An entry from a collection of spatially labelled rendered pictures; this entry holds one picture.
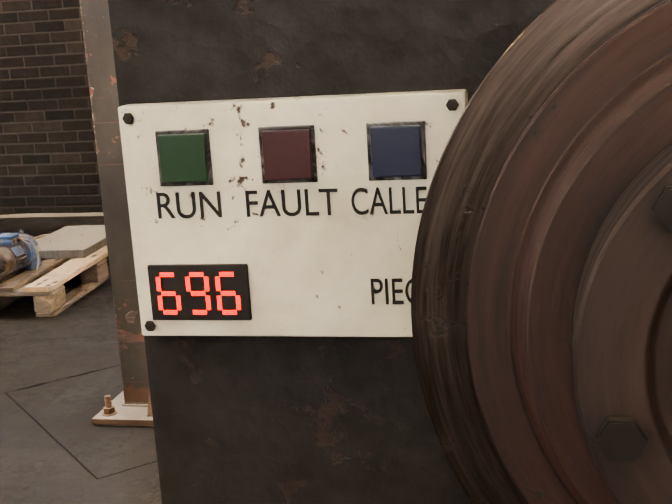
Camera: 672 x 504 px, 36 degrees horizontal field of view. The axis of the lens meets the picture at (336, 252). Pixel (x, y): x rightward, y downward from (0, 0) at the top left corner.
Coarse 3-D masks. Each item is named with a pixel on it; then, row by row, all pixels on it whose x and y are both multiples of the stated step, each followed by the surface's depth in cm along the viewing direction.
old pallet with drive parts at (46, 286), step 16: (96, 256) 537; (16, 272) 517; (32, 272) 512; (48, 272) 550; (64, 272) 507; (80, 272) 512; (96, 272) 533; (0, 288) 485; (16, 288) 487; (32, 288) 482; (48, 288) 481; (80, 288) 524; (0, 304) 500; (48, 304) 483; (64, 304) 494
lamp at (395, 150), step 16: (384, 128) 74; (400, 128) 74; (416, 128) 74; (384, 144) 74; (400, 144) 74; (416, 144) 74; (384, 160) 75; (400, 160) 74; (416, 160) 74; (384, 176) 75
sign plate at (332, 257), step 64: (128, 128) 78; (192, 128) 77; (256, 128) 76; (320, 128) 75; (448, 128) 74; (128, 192) 80; (192, 192) 79; (256, 192) 78; (320, 192) 77; (384, 192) 76; (192, 256) 80; (256, 256) 79; (320, 256) 78; (384, 256) 77; (192, 320) 81; (256, 320) 80; (320, 320) 79; (384, 320) 78
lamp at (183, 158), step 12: (168, 144) 78; (180, 144) 77; (192, 144) 77; (204, 144) 77; (168, 156) 78; (180, 156) 78; (192, 156) 77; (204, 156) 77; (168, 168) 78; (180, 168) 78; (192, 168) 78; (204, 168) 77; (168, 180) 78; (180, 180) 78; (192, 180) 78; (204, 180) 78
